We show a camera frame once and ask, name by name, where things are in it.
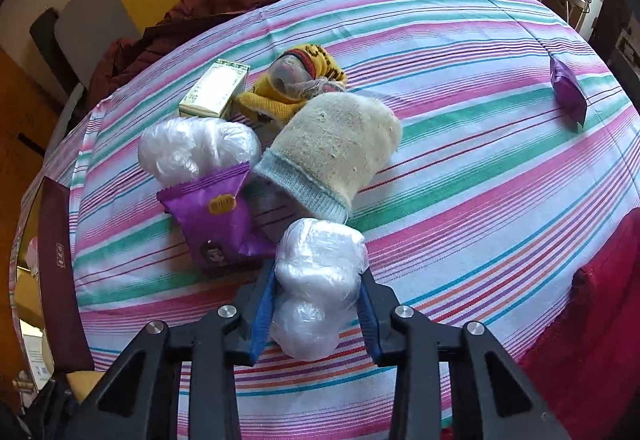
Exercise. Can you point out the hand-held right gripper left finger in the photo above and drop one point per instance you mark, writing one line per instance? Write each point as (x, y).
(262, 320)

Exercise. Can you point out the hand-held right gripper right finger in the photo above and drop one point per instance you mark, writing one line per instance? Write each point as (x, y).
(372, 330)

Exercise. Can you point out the white plastic bag bundle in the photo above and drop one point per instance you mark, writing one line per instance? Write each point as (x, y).
(315, 280)
(195, 144)

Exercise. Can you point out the maroon and gold tin tray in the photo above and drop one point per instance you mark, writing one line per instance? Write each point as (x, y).
(60, 270)

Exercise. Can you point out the yellow striped sock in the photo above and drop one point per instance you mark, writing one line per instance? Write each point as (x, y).
(270, 102)

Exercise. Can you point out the green and white box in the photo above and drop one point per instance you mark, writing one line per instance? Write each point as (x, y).
(215, 89)

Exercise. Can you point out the purple snack packet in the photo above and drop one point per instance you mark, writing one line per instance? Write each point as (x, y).
(567, 89)
(215, 220)

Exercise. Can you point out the striped tablecloth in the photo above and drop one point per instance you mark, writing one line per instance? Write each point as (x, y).
(475, 169)

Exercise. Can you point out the red knitted cloth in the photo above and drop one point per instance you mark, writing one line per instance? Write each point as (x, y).
(600, 345)

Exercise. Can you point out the wooden wardrobe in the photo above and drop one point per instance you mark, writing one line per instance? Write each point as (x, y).
(20, 144)

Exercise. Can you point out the maroon jacket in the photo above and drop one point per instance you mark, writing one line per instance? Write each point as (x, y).
(200, 4)

